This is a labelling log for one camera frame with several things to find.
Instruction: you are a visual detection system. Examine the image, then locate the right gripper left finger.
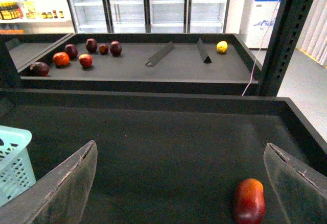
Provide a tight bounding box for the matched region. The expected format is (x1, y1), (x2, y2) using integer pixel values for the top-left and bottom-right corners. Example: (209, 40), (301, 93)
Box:
(1, 141), (98, 223)

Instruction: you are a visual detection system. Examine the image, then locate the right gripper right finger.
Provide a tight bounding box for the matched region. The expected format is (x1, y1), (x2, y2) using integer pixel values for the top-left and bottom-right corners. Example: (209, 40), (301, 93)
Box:
(264, 143), (326, 223)

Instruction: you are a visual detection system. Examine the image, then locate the light blue plastic basket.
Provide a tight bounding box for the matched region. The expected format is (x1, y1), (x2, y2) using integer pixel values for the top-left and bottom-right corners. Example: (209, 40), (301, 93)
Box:
(1, 126), (36, 206)

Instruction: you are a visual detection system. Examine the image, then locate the red yellow apple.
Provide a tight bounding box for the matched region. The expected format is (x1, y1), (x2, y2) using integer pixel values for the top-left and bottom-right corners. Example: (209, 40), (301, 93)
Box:
(78, 54), (92, 68)

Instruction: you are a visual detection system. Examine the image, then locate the dark red apple left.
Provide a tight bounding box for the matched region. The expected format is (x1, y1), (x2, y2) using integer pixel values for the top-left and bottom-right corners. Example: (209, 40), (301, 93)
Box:
(64, 44), (78, 60)

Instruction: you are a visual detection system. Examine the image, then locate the dark red apple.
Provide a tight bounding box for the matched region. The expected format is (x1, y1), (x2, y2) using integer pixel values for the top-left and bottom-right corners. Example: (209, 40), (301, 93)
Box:
(64, 44), (78, 60)
(109, 41), (122, 56)
(86, 38), (98, 53)

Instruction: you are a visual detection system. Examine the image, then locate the dark red apple middle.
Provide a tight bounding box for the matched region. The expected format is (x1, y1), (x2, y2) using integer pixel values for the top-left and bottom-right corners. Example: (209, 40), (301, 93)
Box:
(86, 38), (98, 53)

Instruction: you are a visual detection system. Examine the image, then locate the dark red apple right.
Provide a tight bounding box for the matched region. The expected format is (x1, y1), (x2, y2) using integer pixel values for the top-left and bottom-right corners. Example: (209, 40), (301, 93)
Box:
(109, 41), (122, 56)

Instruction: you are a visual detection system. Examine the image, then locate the lower black display tray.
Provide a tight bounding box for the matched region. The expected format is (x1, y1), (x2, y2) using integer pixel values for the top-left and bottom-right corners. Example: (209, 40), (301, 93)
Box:
(1, 89), (326, 223)

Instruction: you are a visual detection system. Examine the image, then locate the black display tray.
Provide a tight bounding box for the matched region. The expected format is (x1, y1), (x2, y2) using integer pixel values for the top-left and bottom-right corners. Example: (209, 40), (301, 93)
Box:
(1, 89), (326, 223)
(1, 33), (262, 95)

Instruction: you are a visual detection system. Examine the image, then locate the dark eggplant fruit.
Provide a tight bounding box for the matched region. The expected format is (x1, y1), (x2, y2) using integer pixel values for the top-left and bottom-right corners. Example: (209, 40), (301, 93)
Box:
(30, 62), (50, 77)

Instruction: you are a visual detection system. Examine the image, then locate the orange red tomato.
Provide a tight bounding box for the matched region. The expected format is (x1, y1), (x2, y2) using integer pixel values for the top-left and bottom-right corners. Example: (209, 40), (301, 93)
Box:
(53, 52), (70, 66)

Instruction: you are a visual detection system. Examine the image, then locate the small dark red fruit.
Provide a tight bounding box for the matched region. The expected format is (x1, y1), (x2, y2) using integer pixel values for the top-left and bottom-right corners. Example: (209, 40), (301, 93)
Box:
(99, 44), (109, 55)

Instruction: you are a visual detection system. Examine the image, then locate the black triangular shelf divider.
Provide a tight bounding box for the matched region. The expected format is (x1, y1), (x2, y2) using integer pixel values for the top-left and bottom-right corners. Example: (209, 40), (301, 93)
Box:
(197, 38), (212, 64)

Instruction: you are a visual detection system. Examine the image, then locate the yellow lemon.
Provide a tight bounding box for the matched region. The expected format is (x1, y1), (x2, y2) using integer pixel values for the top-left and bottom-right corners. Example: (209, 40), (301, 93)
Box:
(216, 41), (228, 54)

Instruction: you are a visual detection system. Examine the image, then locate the upper black display tray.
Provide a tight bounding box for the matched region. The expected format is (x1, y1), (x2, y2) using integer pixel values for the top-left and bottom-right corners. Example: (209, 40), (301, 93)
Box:
(1, 33), (262, 95)

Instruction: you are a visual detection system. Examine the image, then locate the flat black shelf divider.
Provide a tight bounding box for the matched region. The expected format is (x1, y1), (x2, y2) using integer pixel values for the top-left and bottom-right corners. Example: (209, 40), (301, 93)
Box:
(145, 41), (175, 67)

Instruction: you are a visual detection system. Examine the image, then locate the white blue chest freezer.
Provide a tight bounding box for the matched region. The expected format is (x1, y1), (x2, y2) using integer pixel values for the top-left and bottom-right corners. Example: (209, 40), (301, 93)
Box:
(239, 0), (281, 49)

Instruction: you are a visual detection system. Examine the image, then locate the white shelf with bottles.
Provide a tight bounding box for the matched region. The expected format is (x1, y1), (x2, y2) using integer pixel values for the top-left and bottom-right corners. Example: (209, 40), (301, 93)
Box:
(1, 0), (75, 34)

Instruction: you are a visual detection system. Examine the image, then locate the glass door refrigerator row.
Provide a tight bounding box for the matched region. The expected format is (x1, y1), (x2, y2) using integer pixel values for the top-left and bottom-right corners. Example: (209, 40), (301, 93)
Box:
(68, 0), (229, 33)

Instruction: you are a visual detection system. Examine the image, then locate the black perforated shelf post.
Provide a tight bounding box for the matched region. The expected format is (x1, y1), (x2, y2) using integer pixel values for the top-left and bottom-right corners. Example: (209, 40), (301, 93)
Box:
(256, 0), (314, 96)

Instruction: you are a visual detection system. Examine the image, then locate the white pink cable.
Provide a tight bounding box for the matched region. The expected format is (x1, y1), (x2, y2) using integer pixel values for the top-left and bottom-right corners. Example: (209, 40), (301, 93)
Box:
(241, 0), (286, 96)

